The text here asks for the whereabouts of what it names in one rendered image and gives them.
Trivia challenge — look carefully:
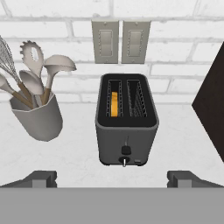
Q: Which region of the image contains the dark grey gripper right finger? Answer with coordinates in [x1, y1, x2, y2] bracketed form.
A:
[166, 171, 224, 189]

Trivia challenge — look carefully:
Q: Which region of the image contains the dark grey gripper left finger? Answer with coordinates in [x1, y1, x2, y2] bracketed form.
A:
[0, 171, 58, 189]

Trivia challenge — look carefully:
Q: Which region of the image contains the black toaster lever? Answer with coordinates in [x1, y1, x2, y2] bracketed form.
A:
[121, 145, 131, 156]

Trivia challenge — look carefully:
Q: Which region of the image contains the dark grey two-slot toaster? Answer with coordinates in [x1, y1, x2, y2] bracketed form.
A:
[94, 73, 160, 168]

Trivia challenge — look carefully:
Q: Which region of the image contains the orange bread slice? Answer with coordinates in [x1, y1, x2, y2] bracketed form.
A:
[110, 91, 120, 117]

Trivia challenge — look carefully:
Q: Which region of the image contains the grey utensil pot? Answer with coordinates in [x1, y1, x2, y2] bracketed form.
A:
[9, 90, 64, 143]

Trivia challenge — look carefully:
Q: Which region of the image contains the dark brown cabinet side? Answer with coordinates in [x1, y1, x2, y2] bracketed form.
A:
[191, 41, 224, 164]

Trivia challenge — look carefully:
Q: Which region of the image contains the grey spatula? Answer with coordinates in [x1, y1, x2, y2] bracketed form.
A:
[0, 73, 34, 109]

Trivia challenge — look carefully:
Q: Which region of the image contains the grey solid spoon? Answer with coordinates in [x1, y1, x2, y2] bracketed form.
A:
[18, 69, 45, 108]

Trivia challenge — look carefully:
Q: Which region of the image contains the grey ladle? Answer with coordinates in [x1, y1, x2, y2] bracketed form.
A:
[40, 54, 78, 106]

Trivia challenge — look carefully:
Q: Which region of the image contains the grey slotted spoon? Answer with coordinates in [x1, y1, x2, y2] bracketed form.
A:
[19, 40, 45, 79]

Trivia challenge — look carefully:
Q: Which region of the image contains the metal wire whisk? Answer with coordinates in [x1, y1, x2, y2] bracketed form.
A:
[0, 36, 33, 104]

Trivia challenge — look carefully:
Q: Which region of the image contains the grey wall switch plate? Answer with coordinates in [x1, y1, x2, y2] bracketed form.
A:
[91, 18, 120, 65]
[121, 19, 152, 65]

